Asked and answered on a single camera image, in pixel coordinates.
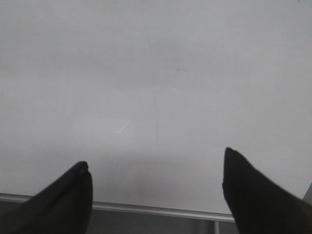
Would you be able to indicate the white whiteboard with aluminium frame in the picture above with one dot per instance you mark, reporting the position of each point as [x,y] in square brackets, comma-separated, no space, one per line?
[150,93]

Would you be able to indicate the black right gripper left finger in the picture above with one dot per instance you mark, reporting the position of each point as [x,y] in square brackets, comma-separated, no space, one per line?
[64,207]

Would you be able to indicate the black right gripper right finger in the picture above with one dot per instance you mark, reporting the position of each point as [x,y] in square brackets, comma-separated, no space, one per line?
[258,205]

